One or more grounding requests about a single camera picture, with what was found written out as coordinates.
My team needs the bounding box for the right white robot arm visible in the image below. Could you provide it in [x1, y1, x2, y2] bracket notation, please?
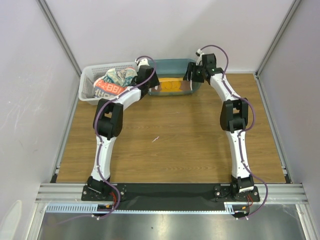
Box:
[183, 49, 254, 201]

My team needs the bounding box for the teal plastic tub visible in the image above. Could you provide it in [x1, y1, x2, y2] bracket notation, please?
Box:
[148, 58, 202, 97]

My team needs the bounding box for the aluminium frame rail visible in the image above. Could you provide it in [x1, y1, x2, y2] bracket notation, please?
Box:
[35, 183, 308, 216]

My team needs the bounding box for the yellow brown bear towel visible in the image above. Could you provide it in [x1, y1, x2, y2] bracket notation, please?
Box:
[151, 77, 193, 93]

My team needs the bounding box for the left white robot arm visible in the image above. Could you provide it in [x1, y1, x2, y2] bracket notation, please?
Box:
[81, 64, 160, 201]

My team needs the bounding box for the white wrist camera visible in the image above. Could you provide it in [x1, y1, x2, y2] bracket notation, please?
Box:
[135, 57, 149, 68]
[195, 48, 204, 66]

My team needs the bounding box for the white plastic basket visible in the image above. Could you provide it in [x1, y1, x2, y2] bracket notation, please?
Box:
[78, 61, 138, 106]

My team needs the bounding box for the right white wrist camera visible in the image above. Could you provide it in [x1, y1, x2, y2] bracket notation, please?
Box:
[195, 48, 204, 66]

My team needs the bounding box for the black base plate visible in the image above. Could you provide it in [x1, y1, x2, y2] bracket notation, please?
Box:
[81, 182, 261, 212]

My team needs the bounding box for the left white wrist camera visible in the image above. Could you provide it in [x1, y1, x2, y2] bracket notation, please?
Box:
[135, 57, 149, 68]

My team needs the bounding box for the teal patterned towel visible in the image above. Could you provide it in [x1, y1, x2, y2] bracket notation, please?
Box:
[102, 67, 138, 87]

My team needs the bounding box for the orange white lettered towel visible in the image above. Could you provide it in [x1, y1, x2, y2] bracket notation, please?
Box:
[93, 78, 127, 99]

